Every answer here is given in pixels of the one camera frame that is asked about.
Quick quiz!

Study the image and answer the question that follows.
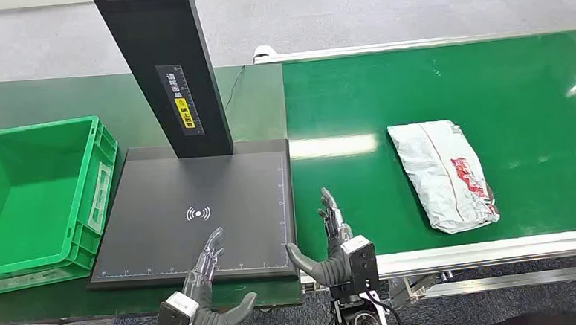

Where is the metal conveyor bracket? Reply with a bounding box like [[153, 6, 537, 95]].
[[387, 270, 457, 311]]

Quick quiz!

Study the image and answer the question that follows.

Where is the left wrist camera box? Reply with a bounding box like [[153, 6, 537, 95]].
[[149, 290, 201, 325]]

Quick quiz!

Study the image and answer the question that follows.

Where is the white poly mailer package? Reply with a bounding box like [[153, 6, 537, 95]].
[[386, 117, 502, 237]]

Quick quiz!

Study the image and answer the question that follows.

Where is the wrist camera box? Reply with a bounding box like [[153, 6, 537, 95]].
[[149, 290, 201, 325], [340, 234, 381, 300]]

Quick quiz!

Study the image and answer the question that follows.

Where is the black inbound scanner machine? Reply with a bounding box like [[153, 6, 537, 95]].
[[71, 0, 300, 292]]

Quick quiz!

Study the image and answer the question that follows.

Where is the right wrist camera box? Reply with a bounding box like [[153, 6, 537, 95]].
[[340, 234, 381, 300]]

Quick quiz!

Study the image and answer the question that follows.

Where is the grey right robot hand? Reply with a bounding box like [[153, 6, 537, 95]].
[[282, 186, 356, 291]]

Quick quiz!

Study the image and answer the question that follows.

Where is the black yellow label sticker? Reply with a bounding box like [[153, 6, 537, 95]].
[[155, 62, 206, 139]]

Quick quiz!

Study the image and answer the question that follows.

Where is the white conveyor roller end cap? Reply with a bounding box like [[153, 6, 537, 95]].
[[253, 44, 279, 65]]

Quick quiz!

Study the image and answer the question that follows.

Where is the thin black table cable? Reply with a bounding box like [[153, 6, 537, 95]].
[[222, 64, 250, 112]]

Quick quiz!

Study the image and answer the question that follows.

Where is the aluminium conveyor frame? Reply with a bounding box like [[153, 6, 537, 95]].
[[252, 24, 576, 316]]

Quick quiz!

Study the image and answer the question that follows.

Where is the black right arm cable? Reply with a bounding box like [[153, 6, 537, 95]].
[[369, 289, 406, 325]]

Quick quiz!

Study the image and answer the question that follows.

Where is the green conveyor belt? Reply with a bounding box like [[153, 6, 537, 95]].
[[280, 28, 576, 263]]

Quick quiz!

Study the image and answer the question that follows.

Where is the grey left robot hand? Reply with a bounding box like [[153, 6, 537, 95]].
[[178, 225, 259, 325]]

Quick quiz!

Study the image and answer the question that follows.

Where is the green plastic crate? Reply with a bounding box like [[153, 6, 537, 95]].
[[0, 114, 126, 297]]

